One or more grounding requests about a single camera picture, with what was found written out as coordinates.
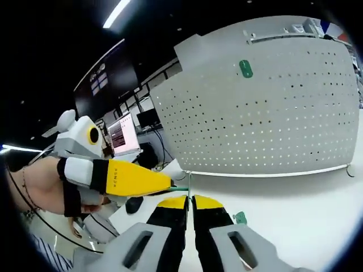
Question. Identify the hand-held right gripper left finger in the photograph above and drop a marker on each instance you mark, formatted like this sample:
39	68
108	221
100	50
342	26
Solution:
158	235

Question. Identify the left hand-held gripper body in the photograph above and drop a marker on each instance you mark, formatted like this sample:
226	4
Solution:
79	139

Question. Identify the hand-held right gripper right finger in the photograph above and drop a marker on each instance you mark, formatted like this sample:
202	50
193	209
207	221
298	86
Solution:
221	235

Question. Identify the green hook assembly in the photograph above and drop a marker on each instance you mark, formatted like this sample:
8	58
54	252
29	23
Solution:
240	217
245	68
185	188

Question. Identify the white perforated mounting plate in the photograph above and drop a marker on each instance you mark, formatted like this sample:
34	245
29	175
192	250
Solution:
255	119

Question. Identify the person's left hand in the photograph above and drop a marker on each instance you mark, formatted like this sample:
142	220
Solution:
45	187

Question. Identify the open laptop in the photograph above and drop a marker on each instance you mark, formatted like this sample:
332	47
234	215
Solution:
123	136

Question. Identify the small black monitor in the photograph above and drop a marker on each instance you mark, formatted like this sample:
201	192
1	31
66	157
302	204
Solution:
148	118

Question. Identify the ceiling light strip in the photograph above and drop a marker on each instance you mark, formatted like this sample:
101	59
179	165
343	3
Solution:
115	14

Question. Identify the storage shelf with boxes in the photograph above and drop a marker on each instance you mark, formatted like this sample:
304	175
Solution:
283	32

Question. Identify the red blue flag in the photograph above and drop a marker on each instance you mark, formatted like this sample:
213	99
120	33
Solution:
333	29

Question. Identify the large dark wall screen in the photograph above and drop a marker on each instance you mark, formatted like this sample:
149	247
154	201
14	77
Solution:
107	79

